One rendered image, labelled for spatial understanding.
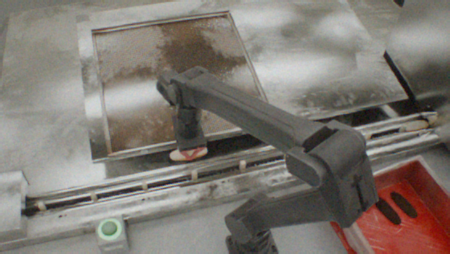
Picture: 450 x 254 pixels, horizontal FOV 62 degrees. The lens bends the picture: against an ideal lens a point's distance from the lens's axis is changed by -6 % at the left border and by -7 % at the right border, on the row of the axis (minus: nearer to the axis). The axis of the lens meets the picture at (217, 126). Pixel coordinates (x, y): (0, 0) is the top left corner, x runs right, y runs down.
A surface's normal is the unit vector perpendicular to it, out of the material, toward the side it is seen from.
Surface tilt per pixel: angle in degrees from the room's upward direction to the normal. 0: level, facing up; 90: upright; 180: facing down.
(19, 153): 0
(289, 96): 10
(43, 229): 0
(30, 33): 0
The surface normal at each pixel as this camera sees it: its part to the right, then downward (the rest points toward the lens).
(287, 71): 0.09, -0.53
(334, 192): -0.78, 0.45
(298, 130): -0.16, -0.82
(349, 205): 0.51, 0.06
